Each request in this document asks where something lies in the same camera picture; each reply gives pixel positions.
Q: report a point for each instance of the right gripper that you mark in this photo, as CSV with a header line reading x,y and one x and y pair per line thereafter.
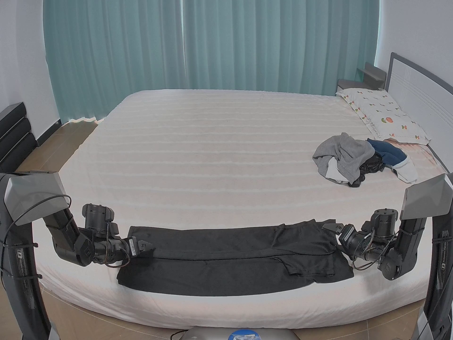
x,y
350,237

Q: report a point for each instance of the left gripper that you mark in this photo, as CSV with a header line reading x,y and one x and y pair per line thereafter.
x,y
131,248

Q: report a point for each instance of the black polo shirt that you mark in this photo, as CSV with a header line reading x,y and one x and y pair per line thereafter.
x,y
230,257

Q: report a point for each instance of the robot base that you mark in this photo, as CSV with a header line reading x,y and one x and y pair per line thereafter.
x,y
212,334

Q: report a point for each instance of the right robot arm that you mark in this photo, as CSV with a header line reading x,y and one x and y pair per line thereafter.
x,y
428,197

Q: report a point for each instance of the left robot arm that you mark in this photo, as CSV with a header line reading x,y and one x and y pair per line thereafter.
x,y
35,193

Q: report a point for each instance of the pile of clothes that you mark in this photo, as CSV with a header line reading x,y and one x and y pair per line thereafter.
x,y
346,151

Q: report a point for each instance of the bed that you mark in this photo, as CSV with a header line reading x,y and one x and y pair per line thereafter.
x,y
212,154

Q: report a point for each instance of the white printed pillow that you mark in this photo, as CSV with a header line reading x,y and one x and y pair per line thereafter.
x,y
384,113

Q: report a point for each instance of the grey bedside table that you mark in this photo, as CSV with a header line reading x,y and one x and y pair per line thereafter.
x,y
364,76

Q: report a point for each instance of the black chest of drawers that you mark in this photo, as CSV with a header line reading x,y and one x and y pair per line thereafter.
x,y
14,133

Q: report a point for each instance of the blue-green curtain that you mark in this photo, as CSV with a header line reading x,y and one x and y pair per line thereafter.
x,y
279,34
116,48

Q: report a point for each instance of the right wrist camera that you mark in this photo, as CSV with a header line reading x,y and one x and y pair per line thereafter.
x,y
368,228

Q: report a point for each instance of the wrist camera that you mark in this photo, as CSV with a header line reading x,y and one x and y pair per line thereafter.
x,y
112,230
368,228

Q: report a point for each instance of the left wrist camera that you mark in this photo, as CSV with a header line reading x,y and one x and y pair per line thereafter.
x,y
112,230

